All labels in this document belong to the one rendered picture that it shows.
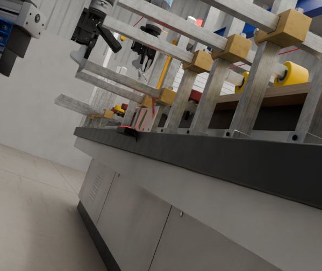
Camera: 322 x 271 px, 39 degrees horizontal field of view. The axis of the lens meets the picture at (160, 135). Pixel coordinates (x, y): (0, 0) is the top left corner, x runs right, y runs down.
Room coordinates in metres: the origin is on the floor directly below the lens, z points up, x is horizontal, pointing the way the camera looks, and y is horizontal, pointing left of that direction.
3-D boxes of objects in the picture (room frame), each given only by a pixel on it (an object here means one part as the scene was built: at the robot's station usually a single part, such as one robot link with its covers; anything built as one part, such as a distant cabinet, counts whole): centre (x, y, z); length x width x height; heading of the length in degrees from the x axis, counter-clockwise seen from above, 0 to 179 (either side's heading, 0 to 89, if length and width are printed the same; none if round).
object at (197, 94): (1.64, -0.07, 0.85); 0.08 x 0.08 x 0.11
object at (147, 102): (1.87, 0.10, 0.84); 0.14 x 0.06 x 0.05; 15
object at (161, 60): (1.90, 0.11, 0.87); 0.04 x 0.04 x 0.48; 15
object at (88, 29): (1.53, 0.36, 0.96); 0.09 x 0.08 x 0.12; 105
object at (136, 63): (1.85, 0.19, 0.97); 0.06 x 0.03 x 0.09; 65
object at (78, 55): (1.51, 0.35, 0.86); 0.06 x 0.03 x 0.09; 105
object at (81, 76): (1.83, 0.19, 0.84); 0.44 x 0.03 x 0.04; 105
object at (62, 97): (2.80, 0.45, 0.80); 0.44 x 0.03 x 0.04; 105
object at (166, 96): (1.63, 0.03, 0.85); 0.14 x 0.06 x 0.05; 15
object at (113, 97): (2.86, 0.37, 0.89); 0.04 x 0.04 x 0.48; 15
